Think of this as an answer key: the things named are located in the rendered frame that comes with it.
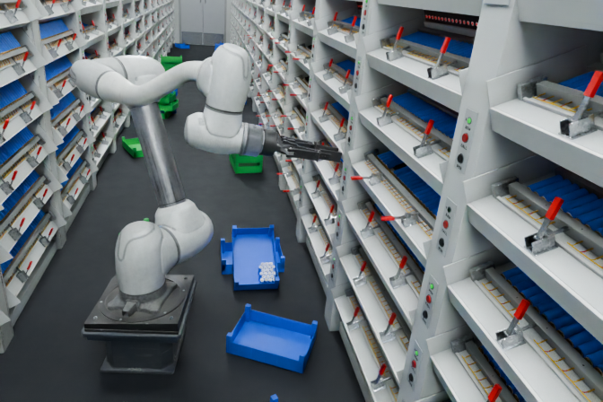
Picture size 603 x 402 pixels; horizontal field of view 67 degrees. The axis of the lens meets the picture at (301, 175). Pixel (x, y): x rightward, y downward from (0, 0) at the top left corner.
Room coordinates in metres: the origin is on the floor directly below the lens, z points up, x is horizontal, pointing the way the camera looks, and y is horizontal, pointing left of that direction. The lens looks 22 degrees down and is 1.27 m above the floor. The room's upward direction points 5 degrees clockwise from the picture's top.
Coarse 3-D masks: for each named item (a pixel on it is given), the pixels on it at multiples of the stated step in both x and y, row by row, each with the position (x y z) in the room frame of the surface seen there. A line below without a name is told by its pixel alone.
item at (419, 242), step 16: (368, 144) 1.50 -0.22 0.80; (384, 144) 1.51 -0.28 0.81; (352, 160) 1.49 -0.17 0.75; (368, 176) 1.37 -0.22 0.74; (368, 192) 1.34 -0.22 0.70; (384, 192) 1.25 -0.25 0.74; (384, 208) 1.18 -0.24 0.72; (400, 208) 1.14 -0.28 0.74; (400, 224) 1.06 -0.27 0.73; (416, 224) 1.04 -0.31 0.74; (416, 240) 0.98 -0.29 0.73; (416, 256) 0.97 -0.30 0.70
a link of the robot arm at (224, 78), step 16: (224, 48) 1.18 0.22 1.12; (240, 48) 1.22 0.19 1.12; (192, 64) 1.25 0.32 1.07; (208, 64) 1.19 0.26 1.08; (224, 64) 1.16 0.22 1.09; (240, 64) 1.17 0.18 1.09; (112, 80) 1.40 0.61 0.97; (160, 80) 1.30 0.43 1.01; (176, 80) 1.27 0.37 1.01; (192, 80) 1.25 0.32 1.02; (208, 80) 1.17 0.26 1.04; (224, 80) 1.15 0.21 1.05; (240, 80) 1.17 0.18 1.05; (112, 96) 1.38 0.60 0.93; (128, 96) 1.35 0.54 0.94; (144, 96) 1.32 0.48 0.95; (160, 96) 1.32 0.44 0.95; (208, 96) 1.17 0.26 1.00; (224, 96) 1.15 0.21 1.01; (240, 96) 1.17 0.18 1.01
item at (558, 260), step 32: (544, 160) 0.84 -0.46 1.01; (480, 192) 0.81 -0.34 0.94; (512, 192) 0.79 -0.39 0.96; (544, 192) 0.76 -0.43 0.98; (576, 192) 0.73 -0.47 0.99; (480, 224) 0.76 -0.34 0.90; (512, 224) 0.71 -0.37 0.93; (544, 224) 0.64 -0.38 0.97; (576, 224) 0.64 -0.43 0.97; (512, 256) 0.67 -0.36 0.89; (544, 256) 0.62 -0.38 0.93; (576, 256) 0.59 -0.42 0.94; (544, 288) 0.59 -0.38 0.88; (576, 288) 0.54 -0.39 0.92
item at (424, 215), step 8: (376, 160) 1.42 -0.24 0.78; (376, 168) 1.39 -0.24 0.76; (384, 168) 1.35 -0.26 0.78; (384, 176) 1.32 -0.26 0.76; (392, 176) 1.28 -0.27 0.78; (384, 184) 1.27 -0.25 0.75; (392, 184) 1.25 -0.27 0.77; (400, 184) 1.22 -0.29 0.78; (400, 192) 1.18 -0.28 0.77; (408, 192) 1.17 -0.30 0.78; (408, 200) 1.13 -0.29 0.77; (416, 200) 1.12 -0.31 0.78; (416, 208) 1.08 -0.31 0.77; (424, 216) 1.03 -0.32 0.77; (432, 216) 1.03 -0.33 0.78; (432, 224) 0.99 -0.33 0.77
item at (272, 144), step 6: (270, 132) 1.22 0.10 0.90; (270, 138) 1.20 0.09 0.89; (276, 138) 1.21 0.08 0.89; (264, 144) 1.19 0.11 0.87; (270, 144) 1.20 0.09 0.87; (276, 144) 1.20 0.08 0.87; (282, 144) 1.21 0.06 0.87; (288, 144) 1.22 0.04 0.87; (264, 150) 1.19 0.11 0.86; (270, 150) 1.20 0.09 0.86; (276, 150) 1.20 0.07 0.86; (270, 156) 1.22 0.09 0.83
